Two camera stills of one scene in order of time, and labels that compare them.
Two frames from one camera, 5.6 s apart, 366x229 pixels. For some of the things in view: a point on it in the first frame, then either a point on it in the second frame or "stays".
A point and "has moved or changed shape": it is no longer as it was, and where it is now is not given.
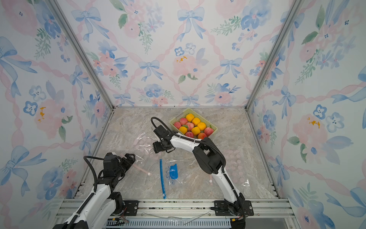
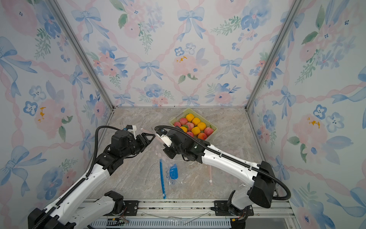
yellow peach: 201,125 stays
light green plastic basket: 183,114 stays
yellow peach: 196,130 stays
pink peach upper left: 183,121 stays
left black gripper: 127,163 to 146,140
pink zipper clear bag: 144,144 has moved or changed shape
